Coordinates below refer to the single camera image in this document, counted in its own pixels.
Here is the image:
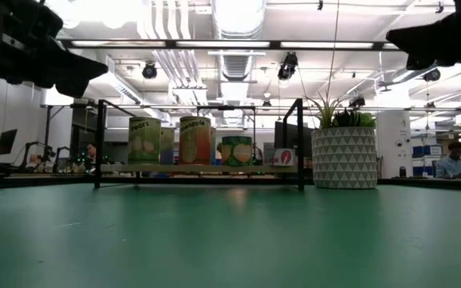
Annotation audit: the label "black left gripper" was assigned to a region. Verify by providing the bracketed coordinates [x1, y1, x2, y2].
[0, 0, 110, 99]

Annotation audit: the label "tall pears can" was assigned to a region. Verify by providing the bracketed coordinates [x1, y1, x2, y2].
[127, 116, 162, 165]

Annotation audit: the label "tall orange pineapple can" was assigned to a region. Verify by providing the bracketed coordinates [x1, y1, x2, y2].
[178, 115, 212, 166]

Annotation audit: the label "tall can greenish label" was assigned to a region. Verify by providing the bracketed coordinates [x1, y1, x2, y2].
[210, 126, 218, 166]

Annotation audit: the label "short green yellow-print can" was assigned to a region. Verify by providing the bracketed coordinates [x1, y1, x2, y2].
[221, 135, 254, 167]

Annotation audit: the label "short salmon can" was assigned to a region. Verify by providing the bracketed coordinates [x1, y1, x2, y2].
[273, 148, 296, 167]

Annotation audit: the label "black ceiling spotlight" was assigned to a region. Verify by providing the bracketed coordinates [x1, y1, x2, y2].
[422, 67, 442, 83]
[141, 60, 158, 80]
[348, 95, 367, 109]
[277, 51, 299, 81]

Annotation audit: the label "person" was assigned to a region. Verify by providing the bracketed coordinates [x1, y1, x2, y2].
[85, 142, 98, 171]
[434, 140, 461, 179]

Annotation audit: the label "tilted black monitor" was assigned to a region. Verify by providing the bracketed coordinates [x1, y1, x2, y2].
[0, 128, 18, 156]

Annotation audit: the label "white round column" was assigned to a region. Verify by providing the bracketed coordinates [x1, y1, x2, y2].
[375, 110, 412, 171]

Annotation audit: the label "green succulent plant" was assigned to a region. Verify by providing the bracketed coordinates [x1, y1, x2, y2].
[305, 92, 377, 130]

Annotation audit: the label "blue storage bins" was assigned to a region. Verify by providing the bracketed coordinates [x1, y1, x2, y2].
[411, 144, 444, 158]

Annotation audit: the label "white triangle-patterned plant pot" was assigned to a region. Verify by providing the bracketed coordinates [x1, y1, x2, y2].
[311, 126, 379, 190]

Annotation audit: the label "black monitor on stand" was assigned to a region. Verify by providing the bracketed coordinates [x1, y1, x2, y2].
[274, 121, 314, 151]

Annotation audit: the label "green table mat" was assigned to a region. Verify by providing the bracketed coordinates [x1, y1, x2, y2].
[0, 183, 461, 288]

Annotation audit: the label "black metal table frame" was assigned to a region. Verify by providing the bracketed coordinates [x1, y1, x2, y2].
[0, 174, 461, 191]

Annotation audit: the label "white ceiling duct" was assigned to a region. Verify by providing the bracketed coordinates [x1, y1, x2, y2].
[210, 0, 267, 40]

